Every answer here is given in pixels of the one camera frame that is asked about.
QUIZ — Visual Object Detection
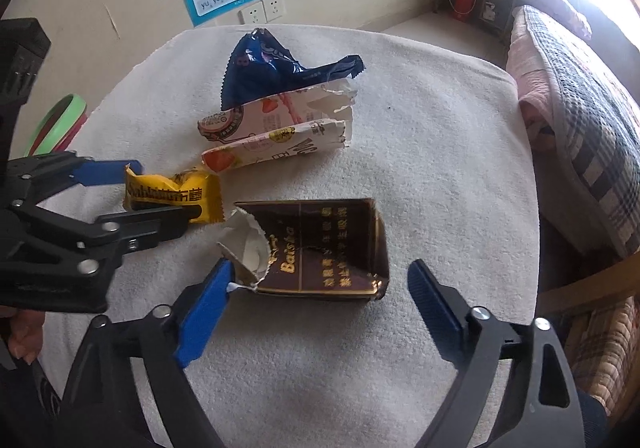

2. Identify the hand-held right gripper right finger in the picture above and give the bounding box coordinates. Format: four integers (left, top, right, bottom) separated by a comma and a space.
407, 259, 586, 448

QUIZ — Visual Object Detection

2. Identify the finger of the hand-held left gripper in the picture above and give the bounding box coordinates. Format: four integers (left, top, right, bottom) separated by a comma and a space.
10, 205, 192, 279
9, 151, 144, 207

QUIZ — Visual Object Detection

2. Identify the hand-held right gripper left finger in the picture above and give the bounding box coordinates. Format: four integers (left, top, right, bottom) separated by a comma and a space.
57, 258, 236, 448

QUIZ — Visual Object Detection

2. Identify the yellow snack wrapper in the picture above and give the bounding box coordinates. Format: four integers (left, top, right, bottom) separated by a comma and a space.
123, 163, 223, 225

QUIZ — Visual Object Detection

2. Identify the green and red bin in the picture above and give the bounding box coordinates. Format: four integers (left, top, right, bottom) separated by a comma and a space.
25, 95, 90, 156

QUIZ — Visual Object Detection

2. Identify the brown cigarette box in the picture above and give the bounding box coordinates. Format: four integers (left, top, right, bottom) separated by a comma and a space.
216, 198, 390, 300

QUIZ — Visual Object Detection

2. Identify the person's left hand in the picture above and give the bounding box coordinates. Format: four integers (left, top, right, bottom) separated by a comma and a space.
0, 305, 47, 365

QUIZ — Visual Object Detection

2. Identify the white strawberry wrapper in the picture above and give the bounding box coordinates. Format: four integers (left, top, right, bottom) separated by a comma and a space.
197, 81, 358, 138
201, 118, 353, 175

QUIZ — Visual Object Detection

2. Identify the white table cloth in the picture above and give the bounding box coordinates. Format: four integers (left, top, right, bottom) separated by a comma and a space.
37, 26, 543, 448

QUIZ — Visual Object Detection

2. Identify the plaid seat cushion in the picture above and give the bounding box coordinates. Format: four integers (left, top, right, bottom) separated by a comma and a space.
560, 298, 640, 429

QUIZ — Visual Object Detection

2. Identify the dark blue snack wrapper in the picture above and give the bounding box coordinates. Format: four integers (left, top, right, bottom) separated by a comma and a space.
220, 27, 366, 112

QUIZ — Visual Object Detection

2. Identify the plaid pillow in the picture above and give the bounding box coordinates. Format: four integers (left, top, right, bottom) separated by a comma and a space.
520, 3, 640, 259

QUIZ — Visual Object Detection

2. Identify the wooden chair frame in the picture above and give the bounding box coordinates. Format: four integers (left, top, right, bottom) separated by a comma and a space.
537, 248, 640, 315

